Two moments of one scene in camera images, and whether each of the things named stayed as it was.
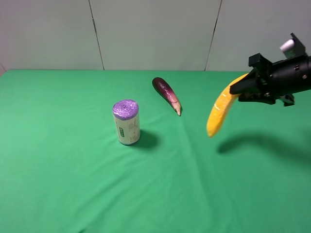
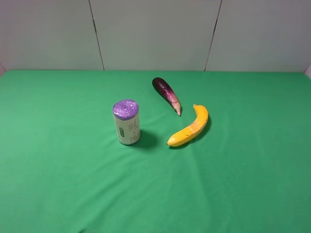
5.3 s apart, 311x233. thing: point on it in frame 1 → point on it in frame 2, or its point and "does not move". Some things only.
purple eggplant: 165,91 does not move
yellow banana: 225,102 → 188,134
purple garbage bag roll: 127,119 does not move
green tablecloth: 62,170 does not move
